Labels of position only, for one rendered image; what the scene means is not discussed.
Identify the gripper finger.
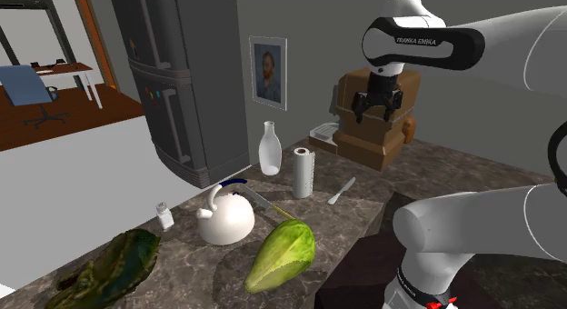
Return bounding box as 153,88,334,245
382,89,404,124
351,91,372,125

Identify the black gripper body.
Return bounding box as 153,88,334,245
365,72,402,107

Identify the brown coffee machine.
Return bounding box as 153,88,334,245
308,67,423,174

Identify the white table knife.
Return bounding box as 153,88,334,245
326,176,357,206

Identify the white paper towel roll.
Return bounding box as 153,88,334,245
292,146,316,200

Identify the white glass bottle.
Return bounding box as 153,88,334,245
258,120,284,176

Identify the grey refrigerator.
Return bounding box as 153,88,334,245
107,0,252,190

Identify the light green cabbage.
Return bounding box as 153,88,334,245
243,218,317,295

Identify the white salt shaker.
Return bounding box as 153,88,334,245
154,201,175,232

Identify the orange door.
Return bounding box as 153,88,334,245
71,0,121,92

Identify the dark green leafy vegetable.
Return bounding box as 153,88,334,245
43,228,163,309

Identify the blue office chair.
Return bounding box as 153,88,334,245
0,64,71,131

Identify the framed portrait wall picture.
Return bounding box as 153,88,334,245
248,35,289,112

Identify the yellow-handled kitchen knife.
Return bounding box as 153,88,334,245
232,184,298,222

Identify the white kettle with blue handle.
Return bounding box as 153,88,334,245
195,177,256,247

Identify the brown desk with dark frame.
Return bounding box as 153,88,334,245
0,0,104,110

